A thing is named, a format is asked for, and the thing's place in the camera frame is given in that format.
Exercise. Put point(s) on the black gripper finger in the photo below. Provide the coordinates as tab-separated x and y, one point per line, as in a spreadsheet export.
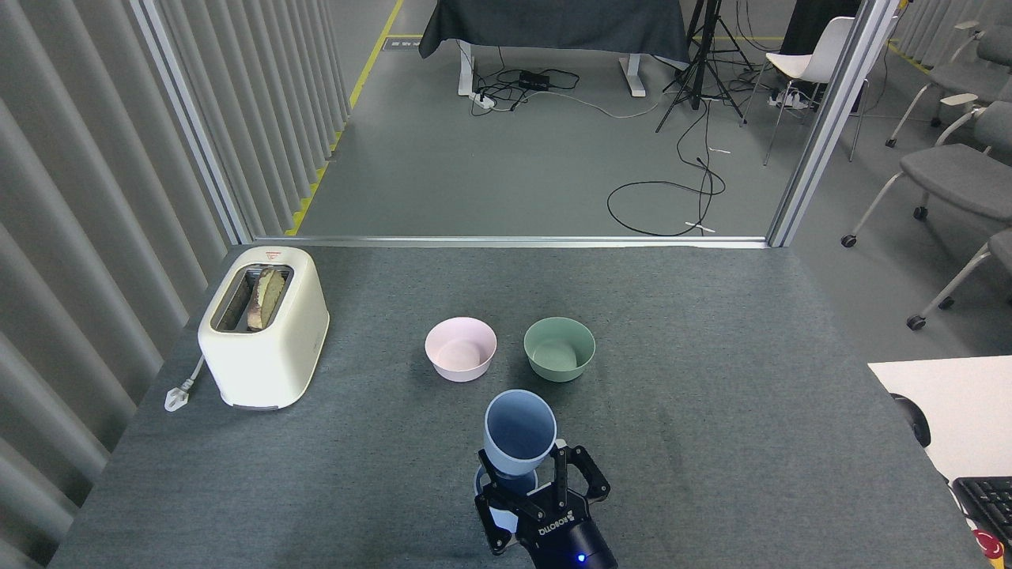
585	474
494	506

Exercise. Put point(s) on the black tripod stand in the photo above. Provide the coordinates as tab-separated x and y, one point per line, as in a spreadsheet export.
696	71

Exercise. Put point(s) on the red round item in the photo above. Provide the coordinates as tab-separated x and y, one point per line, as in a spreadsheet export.
988	545

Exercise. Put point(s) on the black power adapter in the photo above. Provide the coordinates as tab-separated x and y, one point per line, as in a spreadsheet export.
534	80

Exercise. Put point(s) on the white power strip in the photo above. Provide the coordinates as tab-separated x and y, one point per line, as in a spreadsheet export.
483	99
784	99

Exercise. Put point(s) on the white plastic chair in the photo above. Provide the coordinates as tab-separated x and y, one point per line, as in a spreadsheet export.
806	63

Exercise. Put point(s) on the pink bowl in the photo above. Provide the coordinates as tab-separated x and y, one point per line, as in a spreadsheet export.
458	367

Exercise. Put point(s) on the green bowl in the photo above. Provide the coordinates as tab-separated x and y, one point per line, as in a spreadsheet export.
557	368

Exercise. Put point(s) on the white table leg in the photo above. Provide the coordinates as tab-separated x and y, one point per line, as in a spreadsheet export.
466	71
632	77

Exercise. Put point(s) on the black computer mouse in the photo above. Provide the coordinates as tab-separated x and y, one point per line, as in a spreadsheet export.
917	423

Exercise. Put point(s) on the black keyboard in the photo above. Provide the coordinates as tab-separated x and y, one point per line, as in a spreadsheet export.
988	502

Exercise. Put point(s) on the toasted bread slice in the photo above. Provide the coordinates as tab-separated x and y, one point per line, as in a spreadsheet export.
266	299

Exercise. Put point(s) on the silver frame post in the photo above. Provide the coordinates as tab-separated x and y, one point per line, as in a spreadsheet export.
190	118
826	118

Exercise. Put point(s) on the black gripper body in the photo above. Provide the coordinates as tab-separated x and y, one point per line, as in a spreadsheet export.
565	537

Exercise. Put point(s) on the cream white toaster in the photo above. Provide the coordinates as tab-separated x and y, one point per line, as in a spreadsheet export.
265	359

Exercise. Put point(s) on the blue plastic cup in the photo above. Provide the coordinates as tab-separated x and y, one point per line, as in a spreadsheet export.
522	482
518	431

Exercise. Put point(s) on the grey chair with castors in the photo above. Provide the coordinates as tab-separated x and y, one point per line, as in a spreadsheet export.
968	273
961	79
957	170

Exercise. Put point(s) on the silver frame rail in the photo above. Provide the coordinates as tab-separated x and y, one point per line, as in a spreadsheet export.
514	242

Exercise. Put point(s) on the white desk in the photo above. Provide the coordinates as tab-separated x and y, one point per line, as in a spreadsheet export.
961	411

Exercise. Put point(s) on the black tablecloth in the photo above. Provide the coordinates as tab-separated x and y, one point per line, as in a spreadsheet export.
553	24

